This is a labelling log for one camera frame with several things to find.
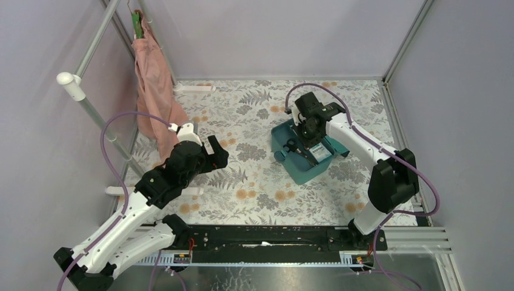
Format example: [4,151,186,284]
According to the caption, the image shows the white rack foot rear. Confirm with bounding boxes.
[173,83,216,94]

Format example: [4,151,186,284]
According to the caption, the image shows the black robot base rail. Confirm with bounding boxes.
[166,224,388,264]

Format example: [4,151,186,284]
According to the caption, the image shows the black handled scissors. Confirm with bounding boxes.
[283,138,318,167]

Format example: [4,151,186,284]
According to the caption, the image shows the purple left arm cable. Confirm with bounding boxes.
[56,111,173,291]

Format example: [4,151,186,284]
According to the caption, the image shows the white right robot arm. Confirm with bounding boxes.
[292,92,419,250]

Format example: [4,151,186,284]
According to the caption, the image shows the dark teal divided tray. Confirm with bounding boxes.
[271,119,337,185]

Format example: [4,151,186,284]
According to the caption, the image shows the pink hanging cloth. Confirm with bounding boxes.
[132,18,189,161]

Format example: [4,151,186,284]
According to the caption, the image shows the teal medicine kit box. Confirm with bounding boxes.
[325,136,350,158]

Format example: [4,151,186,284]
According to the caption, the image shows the green clothes hanger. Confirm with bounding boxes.
[131,10,144,39]

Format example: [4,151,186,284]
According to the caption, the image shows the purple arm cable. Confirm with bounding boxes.
[56,111,173,291]
[284,82,441,291]

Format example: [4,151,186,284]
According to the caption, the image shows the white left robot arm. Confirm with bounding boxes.
[53,135,229,290]

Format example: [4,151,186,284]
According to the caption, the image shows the white clothes rack pole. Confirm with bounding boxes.
[56,72,144,176]

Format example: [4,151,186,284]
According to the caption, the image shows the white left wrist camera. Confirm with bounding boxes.
[168,122,203,146]

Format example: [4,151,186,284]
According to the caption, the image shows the teal medical gauze packet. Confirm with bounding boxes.
[309,143,332,163]

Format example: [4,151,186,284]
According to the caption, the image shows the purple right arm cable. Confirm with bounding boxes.
[284,82,441,291]

